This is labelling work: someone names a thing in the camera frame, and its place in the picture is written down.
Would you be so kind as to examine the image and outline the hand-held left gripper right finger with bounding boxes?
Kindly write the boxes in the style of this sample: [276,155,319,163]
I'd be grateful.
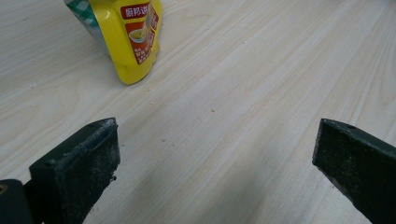
[312,118,396,224]

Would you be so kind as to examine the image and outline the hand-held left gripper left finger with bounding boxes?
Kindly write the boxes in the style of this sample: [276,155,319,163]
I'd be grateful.
[28,117,121,224]

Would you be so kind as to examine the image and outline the yellow seasoning pouch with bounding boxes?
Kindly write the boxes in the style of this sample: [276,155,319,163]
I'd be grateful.
[64,0,163,86]

